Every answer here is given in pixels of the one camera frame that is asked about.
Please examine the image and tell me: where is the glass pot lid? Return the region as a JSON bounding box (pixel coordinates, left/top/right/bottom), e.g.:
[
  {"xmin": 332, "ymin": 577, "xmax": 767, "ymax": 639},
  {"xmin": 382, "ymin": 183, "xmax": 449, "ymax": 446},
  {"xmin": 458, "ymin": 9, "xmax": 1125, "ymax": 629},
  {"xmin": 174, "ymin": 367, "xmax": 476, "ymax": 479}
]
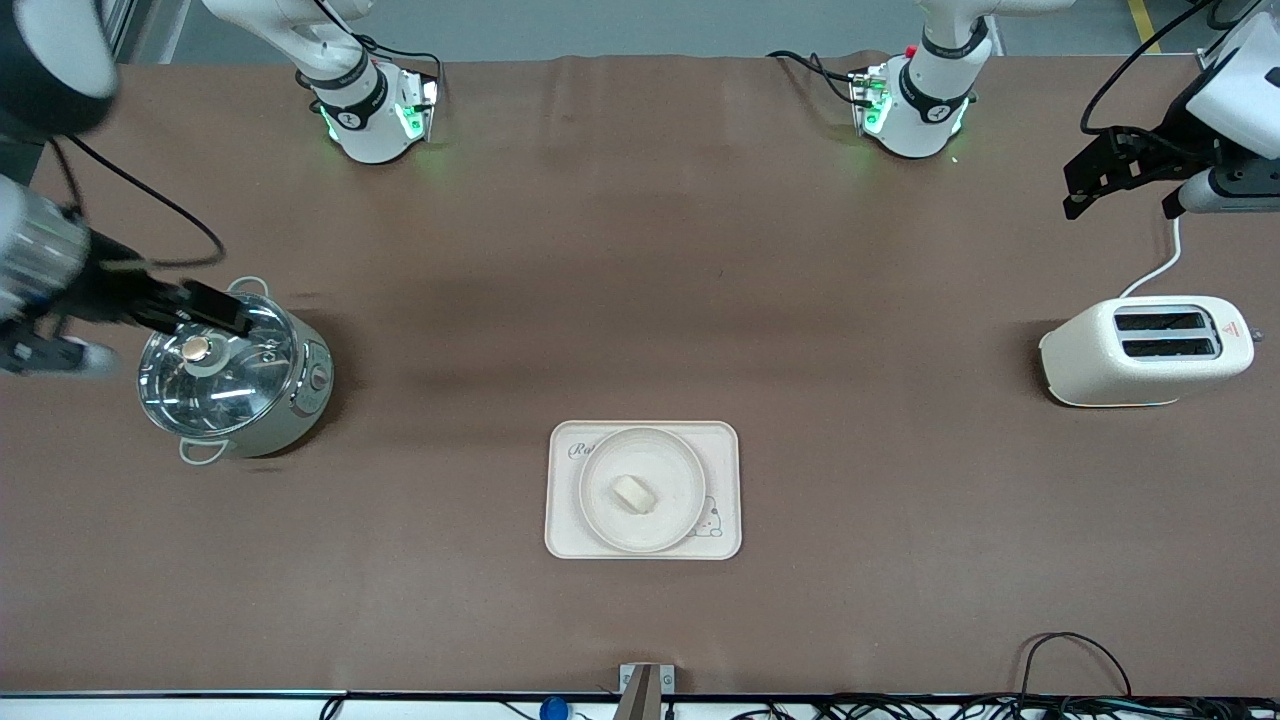
[{"xmin": 138, "ymin": 292, "xmax": 301, "ymax": 441}]

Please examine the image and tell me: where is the aluminium frame post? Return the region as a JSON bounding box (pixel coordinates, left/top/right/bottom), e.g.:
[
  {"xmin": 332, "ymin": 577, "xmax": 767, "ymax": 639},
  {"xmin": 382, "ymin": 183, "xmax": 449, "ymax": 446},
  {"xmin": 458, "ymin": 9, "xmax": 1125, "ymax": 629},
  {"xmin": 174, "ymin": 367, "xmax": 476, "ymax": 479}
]
[{"xmin": 100, "ymin": 0, "xmax": 141, "ymax": 66}]

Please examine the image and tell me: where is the cream two-slot toaster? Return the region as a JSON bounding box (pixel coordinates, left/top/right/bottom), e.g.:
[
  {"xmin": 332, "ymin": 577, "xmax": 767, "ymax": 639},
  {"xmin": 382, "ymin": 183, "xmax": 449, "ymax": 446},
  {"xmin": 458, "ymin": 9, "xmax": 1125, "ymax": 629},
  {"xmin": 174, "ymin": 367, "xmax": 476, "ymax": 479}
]
[{"xmin": 1038, "ymin": 295, "xmax": 1263, "ymax": 408}]

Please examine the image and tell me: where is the black arm base cable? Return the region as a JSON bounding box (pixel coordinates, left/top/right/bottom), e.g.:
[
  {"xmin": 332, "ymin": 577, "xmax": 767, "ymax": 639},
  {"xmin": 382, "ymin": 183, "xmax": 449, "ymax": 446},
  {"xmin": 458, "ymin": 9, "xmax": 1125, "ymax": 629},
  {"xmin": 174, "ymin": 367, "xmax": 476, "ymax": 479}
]
[
  {"xmin": 355, "ymin": 35, "xmax": 443, "ymax": 86},
  {"xmin": 768, "ymin": 50, "xmax": 863, "ymax": 103}
]

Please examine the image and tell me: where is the brown table cover mat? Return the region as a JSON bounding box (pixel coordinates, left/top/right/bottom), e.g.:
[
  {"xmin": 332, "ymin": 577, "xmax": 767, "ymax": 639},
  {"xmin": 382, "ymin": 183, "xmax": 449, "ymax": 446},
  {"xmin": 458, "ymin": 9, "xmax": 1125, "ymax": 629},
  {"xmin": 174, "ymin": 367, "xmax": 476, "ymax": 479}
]
[{"xmin": 0, "ymin": 52, "xmax": 1280, "ymax": 698}]

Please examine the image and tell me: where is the cream rabbit print tray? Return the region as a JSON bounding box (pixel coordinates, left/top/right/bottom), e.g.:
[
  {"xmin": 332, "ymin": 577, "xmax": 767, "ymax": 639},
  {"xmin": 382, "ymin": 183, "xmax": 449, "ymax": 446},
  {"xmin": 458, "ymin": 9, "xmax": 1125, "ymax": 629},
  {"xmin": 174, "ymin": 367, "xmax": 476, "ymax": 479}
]
[{"xmin": 544, "ymin": 420, "xmax": 743, "ymax": 561}]

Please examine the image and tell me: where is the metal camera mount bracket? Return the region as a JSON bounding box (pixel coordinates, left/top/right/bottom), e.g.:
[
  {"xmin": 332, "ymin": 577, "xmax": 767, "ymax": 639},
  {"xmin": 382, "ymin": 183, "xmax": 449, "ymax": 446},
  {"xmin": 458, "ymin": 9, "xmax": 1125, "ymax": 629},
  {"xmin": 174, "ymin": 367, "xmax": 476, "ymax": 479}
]
[{"xmin": 619, "ymin": 663, "xmax": 676, "ymax": 720}]

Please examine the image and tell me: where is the white toaster power cable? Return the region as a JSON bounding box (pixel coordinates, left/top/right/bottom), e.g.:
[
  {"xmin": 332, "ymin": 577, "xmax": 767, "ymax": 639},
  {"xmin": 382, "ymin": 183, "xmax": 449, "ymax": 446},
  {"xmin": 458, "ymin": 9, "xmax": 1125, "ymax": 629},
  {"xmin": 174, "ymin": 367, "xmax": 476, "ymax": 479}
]
[{"xmin": 1118, "ymin": 215, "xmax": 1184, "ymax": 299}]

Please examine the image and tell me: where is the black looped cable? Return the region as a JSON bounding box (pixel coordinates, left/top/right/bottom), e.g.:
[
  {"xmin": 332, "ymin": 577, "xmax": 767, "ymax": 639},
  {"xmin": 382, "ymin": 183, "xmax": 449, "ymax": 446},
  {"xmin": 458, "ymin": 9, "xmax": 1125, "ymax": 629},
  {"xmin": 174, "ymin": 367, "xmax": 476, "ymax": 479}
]
[{"xmin": 1018, "ymin": 632, "xmax": 1133, "ymax": 701}]

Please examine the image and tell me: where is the black cable bundle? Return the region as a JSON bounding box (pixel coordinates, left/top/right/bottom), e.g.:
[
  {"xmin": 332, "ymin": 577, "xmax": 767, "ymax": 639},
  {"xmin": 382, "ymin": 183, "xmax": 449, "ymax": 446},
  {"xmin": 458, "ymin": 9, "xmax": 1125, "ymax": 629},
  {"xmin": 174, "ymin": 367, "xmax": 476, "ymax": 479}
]
[{"xmin": 730, "ymin": 693, "xmax": 1280, "ymax": 720}]

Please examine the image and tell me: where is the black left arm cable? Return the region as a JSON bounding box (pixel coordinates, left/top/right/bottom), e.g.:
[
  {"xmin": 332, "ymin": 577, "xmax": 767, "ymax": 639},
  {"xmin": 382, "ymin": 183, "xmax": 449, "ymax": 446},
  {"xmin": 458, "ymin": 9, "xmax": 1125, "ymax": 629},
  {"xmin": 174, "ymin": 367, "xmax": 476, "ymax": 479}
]
[{"xmin": 1080, "ymin": 0, "xmax": 1216, "ymax": 136}]

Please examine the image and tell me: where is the steel electric cooking pot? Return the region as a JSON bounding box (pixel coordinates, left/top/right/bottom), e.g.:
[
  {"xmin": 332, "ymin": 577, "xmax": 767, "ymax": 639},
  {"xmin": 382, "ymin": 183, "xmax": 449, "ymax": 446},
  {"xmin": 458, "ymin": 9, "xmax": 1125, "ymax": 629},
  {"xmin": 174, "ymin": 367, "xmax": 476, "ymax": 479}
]
[{"xmin": 138, "ymin": 276, "xmax": 336, "ymax": 466}]

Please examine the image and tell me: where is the cream round plate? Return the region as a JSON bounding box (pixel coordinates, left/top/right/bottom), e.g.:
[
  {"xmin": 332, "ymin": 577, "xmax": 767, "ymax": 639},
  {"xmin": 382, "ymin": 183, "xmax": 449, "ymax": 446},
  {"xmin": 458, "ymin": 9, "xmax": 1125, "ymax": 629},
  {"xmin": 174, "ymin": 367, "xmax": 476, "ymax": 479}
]
[{"xmin": 579, "ymin": 427, "xmax": 707, "ymax": 554}]

